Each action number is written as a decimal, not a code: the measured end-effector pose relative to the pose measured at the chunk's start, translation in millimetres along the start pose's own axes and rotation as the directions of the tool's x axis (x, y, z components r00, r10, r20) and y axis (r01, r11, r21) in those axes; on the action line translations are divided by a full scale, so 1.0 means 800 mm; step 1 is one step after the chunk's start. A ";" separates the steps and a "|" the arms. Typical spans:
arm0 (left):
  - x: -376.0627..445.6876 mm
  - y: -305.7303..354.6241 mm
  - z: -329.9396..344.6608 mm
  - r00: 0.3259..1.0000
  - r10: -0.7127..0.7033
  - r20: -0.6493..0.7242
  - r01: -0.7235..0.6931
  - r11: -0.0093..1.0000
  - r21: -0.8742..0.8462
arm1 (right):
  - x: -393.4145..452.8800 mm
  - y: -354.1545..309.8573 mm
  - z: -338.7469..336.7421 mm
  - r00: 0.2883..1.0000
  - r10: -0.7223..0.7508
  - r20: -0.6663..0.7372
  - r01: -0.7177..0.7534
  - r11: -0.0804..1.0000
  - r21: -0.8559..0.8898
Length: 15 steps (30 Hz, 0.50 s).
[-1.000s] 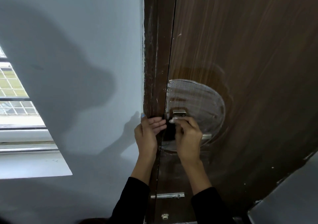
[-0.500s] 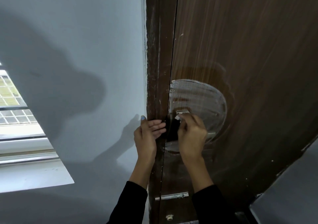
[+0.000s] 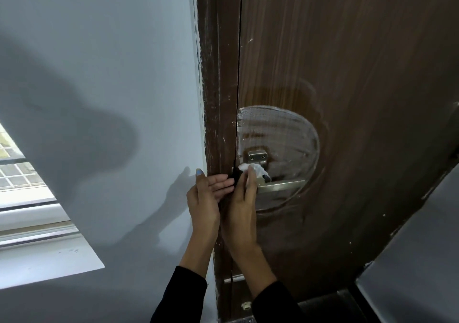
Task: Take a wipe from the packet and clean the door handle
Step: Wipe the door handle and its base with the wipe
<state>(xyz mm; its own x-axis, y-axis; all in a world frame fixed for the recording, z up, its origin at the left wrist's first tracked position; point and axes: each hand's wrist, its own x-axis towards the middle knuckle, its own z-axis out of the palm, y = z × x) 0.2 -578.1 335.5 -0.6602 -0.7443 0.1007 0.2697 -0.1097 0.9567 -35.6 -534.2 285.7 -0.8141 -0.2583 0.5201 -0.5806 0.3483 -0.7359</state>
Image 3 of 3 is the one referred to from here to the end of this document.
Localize metal window grille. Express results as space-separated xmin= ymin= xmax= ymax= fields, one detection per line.
xmin=0 ymin=123 xmax=45 ymax=191

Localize white cleaning cloth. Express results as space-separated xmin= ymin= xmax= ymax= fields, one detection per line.
xmin=238 ymin=162 xmax=270 ymax=184

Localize brown wooden door frame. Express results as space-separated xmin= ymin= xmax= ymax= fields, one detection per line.
xmin=194 ymin=0 xmax=244 ymax=323

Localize brown wooden door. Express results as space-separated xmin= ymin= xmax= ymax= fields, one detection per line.
xmin=235 ymin=0 xmax=459 ymax=311

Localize silver metal door handle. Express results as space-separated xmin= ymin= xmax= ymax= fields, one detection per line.
xmin=245 ymin=149 xmax=306 ymax=195

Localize clear round plastic guard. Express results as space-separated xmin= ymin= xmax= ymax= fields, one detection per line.
xmin=237 ymin=106 xmax=320 ymax=212

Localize person's left forearm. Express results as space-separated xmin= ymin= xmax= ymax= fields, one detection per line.
xmin=150 ymin=226 xmax=220 ymax=323

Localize person's right forearm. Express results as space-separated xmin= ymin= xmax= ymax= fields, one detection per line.
xmin=232 ymin=243 xmax=306 ymax=323

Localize person's left hand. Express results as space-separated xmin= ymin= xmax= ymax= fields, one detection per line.
xmin=186 ymin=168 xmax=236 ymax=233

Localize person's right hand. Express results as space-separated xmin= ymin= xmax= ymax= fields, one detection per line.
xmin=220 ymin=171 xmax=260 ymax=254

